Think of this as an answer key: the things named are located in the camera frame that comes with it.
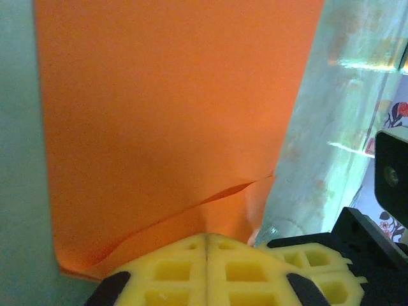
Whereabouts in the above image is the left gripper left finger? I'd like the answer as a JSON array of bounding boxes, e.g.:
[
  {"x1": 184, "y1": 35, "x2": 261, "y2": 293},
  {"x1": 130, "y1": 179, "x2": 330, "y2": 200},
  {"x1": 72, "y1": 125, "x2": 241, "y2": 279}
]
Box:
[{"x1": 83, "y1": 232, "x2": 208, "y2": 306}]

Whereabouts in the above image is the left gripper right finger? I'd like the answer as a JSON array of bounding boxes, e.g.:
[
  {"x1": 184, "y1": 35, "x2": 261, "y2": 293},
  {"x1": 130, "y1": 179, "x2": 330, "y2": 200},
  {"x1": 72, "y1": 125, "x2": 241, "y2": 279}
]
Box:
[{"x1": 206, "y1": 232, "x2": 332, "y2": 306}]

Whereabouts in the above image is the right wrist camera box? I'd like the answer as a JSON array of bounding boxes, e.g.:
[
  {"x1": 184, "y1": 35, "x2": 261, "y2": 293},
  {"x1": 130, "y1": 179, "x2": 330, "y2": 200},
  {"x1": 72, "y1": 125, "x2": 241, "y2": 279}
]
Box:
[{"x1": 374, "y1": 127, "x2": 408, "y2": 212}]

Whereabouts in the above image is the orange paper sheet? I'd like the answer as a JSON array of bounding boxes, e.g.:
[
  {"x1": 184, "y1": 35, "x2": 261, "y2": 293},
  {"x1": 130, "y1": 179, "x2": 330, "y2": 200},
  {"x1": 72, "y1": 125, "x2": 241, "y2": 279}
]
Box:
[{"x1": 33, "y1": 0, "x2": 326, "y2": 283}]

